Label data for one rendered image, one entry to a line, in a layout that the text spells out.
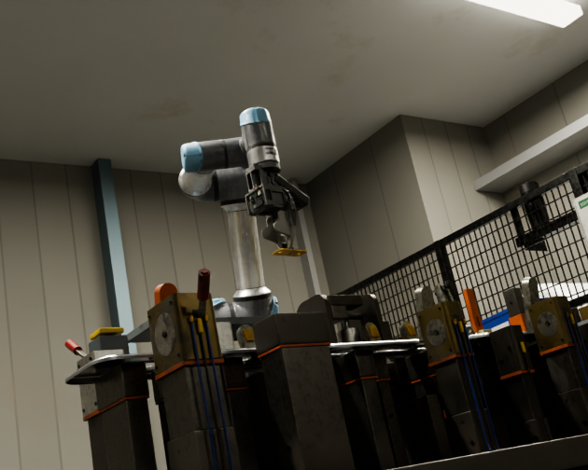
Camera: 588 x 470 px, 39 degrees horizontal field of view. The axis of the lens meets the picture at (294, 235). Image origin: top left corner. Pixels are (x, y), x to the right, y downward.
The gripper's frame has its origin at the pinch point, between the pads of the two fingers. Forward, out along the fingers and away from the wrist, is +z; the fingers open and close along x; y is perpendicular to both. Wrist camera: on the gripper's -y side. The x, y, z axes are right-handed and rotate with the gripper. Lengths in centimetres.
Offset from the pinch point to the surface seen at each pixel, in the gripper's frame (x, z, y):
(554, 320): 32, 29, -49
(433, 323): 24.1, 26.5, -14.9
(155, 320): 17, 23, 51
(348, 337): -12.4, 19.0, -26.1
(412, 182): -145, -111, -246
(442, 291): -5, 8, -60
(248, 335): -8.5, 19.1, 9.8
